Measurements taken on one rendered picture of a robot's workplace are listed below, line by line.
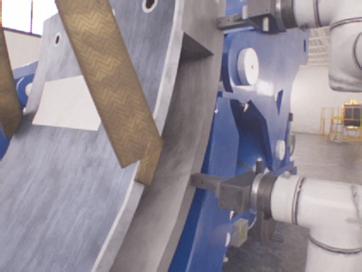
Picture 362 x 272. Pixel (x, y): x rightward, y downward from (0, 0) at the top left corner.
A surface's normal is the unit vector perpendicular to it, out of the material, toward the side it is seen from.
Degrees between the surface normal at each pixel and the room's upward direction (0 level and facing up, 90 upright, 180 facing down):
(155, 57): 75
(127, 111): 83
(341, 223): 92
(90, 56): 83
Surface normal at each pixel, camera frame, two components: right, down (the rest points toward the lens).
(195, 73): -0.59, -0.21
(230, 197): -0.62, 0.05
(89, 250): -0.49, -0.53
